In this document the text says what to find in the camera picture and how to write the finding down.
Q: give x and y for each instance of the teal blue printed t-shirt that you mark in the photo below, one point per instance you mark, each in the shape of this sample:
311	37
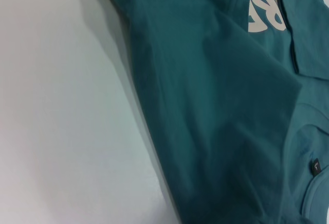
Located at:
218	93

